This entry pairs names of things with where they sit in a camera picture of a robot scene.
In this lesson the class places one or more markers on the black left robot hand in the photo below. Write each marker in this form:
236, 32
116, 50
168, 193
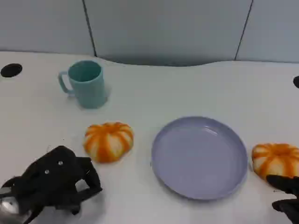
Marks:
56, 179

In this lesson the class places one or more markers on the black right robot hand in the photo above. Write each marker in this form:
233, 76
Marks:
289, 186

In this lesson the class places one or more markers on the pale green mug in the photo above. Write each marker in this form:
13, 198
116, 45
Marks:
90, 93

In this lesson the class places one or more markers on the lilac plate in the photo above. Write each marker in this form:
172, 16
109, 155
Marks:
198, 158

